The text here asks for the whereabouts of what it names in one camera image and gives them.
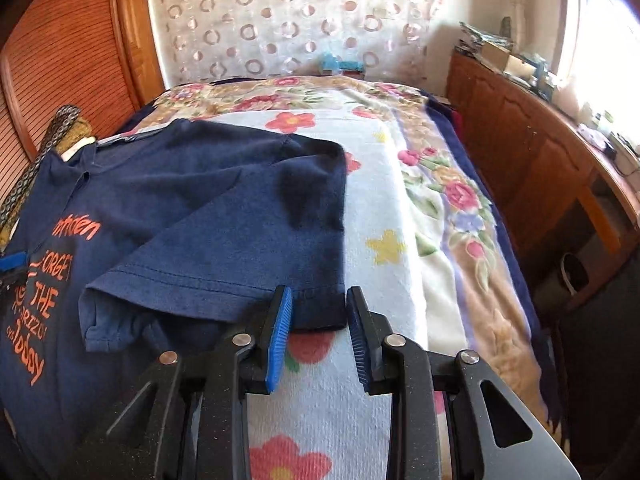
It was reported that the navy blue printed t-shirt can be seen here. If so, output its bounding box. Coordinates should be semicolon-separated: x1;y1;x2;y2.
1;119;347;479

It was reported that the white flower-print bed sheet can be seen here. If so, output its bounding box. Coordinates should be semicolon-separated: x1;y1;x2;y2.
82;120;392;479

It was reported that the cream folded cloth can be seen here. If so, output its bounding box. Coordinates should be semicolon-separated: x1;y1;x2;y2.
61;136;96;162

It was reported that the yellow folded cloth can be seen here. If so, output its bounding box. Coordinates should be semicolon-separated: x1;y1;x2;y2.
0;118;94;252

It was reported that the floral quilt blanket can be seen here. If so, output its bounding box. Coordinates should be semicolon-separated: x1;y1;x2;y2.
124;76;561;429

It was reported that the wooden louvered wardrobe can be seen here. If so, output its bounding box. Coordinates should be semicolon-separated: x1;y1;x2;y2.
0;0;167;212

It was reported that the wooden sideboard cabinet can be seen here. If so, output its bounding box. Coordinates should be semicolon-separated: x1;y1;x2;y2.
446;51;639;311

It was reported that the circle-pattern sheer curtain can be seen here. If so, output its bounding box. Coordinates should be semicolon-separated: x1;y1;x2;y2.
148;0;442;87

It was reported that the blue tissue box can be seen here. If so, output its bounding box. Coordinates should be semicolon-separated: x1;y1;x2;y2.
318;53;366;79

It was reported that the cardboard box on cabinet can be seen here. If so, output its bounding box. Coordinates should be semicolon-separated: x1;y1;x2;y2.
480;42;536;79

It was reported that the stack of papers on cabinet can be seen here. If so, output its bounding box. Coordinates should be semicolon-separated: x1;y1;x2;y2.
456;22;514;54

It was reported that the window with wooden frame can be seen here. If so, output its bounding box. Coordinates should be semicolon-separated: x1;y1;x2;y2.
548;0;639;143

